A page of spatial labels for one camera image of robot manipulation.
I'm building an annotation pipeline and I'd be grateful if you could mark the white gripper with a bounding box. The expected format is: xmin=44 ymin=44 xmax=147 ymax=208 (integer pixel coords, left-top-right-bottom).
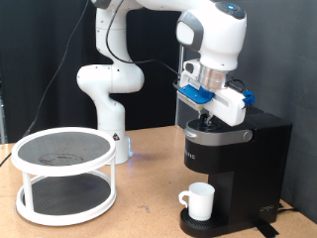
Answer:
xmin=197 ymin=86 xmax=248 ymax=128

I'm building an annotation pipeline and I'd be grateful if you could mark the black Keurig coffee machine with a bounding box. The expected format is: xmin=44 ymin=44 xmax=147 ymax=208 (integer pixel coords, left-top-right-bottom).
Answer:
xmin=178 ymin=105 xmax=293 ymax=238

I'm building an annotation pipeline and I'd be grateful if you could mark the white mug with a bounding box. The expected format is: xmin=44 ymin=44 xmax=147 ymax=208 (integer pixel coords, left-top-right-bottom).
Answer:
xmin=177 ymin=181 xmax=216 ymax=222

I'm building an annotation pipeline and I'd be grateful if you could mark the silver vertical pole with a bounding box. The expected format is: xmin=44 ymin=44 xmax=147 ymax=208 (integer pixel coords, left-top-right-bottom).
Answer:
xmin=174 ymin=44 xmax=186 ymax=127

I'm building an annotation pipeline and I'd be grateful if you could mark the dark grey partition panel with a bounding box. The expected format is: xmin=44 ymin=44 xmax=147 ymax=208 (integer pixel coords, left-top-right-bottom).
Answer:
xmin=179 ymin=0 xmax=317 ymax=224

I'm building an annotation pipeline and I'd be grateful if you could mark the black tape strip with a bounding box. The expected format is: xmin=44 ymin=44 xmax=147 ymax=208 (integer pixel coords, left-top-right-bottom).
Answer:
xmin=253 ymin=220 xmax=280 ymax=238

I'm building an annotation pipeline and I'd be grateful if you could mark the white two-tier turntable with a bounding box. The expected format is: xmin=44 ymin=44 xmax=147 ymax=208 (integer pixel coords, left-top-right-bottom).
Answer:
xmin=10 ymin=126 xmax=118 ymax=227

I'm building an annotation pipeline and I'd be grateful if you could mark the black backdrop curtain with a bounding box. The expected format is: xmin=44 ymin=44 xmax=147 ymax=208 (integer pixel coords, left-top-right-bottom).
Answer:
xmin=0 ymin=0 xmax=183 ymax=144

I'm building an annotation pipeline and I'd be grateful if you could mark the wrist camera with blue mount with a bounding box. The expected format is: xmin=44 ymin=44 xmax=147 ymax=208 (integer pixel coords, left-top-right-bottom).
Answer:
xmin=176 ymin=83 xmax=216 ymax=112

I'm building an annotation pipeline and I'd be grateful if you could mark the blue cable clip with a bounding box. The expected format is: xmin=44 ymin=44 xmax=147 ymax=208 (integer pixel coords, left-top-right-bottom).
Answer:
xmin=242 ymin=90 xmax=257 ymax=107

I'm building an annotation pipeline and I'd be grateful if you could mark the black power cord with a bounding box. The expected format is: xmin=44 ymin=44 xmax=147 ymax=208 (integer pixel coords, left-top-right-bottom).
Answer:
xmin=276 ymin=201 xmax=300 ymax=215

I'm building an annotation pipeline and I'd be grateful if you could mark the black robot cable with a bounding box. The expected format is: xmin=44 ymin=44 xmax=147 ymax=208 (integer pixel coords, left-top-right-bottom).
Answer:
xmin=0 ymin=0 xmax=182 ymax=167

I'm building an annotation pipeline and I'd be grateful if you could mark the grey metal post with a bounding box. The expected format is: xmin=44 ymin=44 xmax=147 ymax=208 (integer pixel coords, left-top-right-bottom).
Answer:
xmin=0 ymin=73 xmax=7 ymax=145

